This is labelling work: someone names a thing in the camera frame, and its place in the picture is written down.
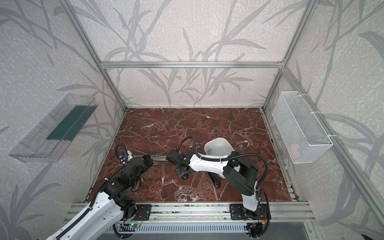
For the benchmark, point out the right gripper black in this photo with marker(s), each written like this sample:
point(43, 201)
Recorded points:
point(172, 156)

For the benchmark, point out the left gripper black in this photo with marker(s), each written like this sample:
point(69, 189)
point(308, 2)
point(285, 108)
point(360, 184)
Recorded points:
point(146, 161)

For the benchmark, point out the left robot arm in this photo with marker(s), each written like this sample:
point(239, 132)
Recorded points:
point(109, 205)

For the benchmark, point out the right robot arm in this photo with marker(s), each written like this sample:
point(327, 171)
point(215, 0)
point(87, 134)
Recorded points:
point(236, 168)

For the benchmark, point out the white plastic tray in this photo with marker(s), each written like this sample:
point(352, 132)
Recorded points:
point(218, 148)

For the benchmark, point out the green circuit board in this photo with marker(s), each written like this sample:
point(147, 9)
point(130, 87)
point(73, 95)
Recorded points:
point(131, 226)

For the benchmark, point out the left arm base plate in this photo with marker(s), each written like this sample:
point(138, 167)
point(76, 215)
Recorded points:
point(140, 212)

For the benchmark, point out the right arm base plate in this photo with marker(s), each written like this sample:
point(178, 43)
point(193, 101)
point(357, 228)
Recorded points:
point(238, 212)

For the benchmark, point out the clear plastic wall bin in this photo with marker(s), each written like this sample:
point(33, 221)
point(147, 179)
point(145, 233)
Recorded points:
point(47, 142)

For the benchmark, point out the aluminium front rail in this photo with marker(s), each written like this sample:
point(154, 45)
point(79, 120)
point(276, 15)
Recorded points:
point(219, 212)

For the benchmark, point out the white wire mesh basket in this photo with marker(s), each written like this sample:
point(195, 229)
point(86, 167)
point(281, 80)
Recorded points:
point(304, 136)

